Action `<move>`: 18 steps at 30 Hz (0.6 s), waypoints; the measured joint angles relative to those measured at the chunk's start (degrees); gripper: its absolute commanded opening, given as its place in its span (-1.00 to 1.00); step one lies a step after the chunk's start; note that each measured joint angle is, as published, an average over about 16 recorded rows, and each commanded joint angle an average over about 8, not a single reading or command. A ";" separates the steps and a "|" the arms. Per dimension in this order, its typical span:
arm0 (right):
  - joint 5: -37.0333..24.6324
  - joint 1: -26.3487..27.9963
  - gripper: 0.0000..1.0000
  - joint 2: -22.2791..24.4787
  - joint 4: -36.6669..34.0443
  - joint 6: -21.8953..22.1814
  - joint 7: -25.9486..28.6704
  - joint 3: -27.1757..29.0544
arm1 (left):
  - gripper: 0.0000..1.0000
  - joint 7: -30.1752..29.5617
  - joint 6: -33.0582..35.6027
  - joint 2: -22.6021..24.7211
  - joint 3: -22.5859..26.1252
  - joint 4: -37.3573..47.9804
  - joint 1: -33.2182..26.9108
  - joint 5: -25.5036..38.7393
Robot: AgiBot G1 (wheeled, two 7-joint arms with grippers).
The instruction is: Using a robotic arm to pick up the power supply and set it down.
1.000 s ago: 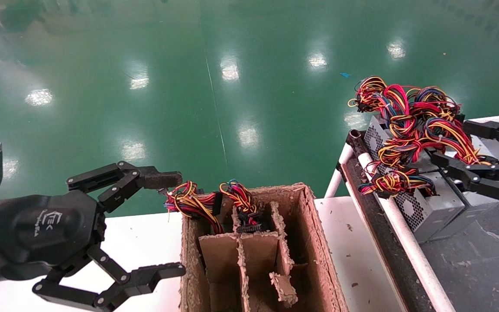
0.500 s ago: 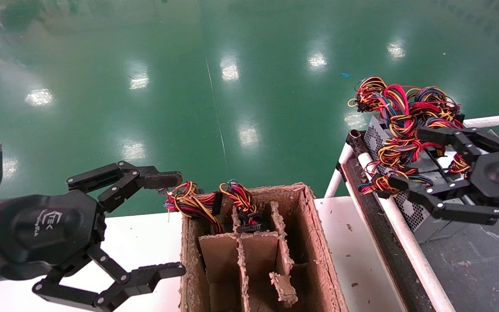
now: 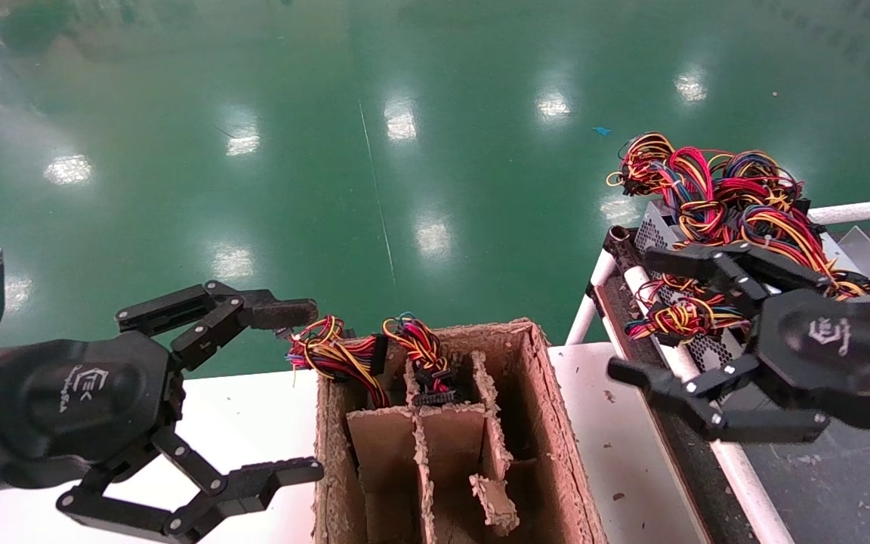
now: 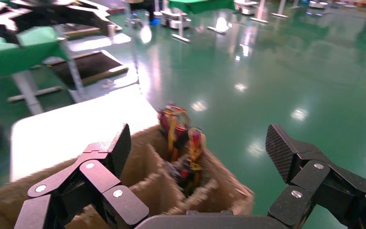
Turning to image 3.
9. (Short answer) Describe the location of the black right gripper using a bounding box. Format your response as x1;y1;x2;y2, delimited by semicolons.
606;241;870;445

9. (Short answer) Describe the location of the power supply with coloured wires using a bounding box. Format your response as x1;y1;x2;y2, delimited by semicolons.
733;200;870;303
381;312;453;407
665;146;810;250
286;315;390;410
622;276;751;369
606;132;715;255

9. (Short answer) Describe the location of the white pipe frame cart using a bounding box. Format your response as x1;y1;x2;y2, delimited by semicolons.
565;196;870;544

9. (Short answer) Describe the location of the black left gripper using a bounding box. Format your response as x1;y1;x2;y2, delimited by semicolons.
0;280;325;544

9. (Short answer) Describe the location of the cardboard box with dividers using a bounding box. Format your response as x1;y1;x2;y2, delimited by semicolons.
313;318;610;544

